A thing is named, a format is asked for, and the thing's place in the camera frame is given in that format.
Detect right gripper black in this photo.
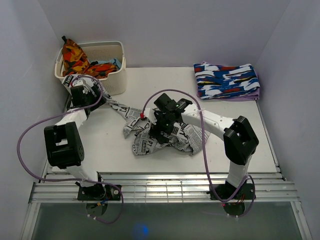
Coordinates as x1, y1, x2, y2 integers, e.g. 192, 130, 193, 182
148, 110, 174, 145

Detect newspaper print trousers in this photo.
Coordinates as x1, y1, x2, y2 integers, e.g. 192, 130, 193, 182
61, 73, 211, 157

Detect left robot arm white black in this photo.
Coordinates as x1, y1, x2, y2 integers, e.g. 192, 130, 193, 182
44, 78, 106, 200

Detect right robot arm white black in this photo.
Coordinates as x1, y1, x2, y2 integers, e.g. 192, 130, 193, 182
140, 93, 259, 199

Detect orange camouflage trousers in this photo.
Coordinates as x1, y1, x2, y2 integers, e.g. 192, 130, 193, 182
61, 36, 119, 79

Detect cream perforated plastic basket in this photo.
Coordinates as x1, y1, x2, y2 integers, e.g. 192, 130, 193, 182
54, 41, 127, 95

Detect light blue garment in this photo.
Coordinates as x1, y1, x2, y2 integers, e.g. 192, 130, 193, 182
91, 58, 122, 70

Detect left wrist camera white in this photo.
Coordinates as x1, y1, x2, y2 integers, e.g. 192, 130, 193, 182
70, 77, 87, 88

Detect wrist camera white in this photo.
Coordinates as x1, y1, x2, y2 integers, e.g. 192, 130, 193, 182
70, 77, 87, 88
140, 108, 157, 125

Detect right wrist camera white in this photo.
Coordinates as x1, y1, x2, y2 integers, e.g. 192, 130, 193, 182
140, 108, 157, 125

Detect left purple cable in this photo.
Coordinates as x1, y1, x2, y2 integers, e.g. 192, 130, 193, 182
16, 74, 124, 224

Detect purple cable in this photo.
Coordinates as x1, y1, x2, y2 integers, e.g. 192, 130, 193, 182
142, 89, 257, 219
16, 74, 124, 224

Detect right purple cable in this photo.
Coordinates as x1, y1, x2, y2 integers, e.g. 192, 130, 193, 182
142, 89, 257, 219

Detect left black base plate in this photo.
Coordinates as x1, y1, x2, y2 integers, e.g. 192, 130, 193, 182
77, 184, 122, 202

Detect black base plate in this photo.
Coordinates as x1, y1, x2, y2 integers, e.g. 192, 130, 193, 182
214, 182, 256, 200
77, 184, 122, 202

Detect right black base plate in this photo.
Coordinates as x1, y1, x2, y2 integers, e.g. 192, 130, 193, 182
214, 182, 256, 200

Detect aluminium rail frame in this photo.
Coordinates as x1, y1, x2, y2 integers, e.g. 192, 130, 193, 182
20, 99, 313, 240

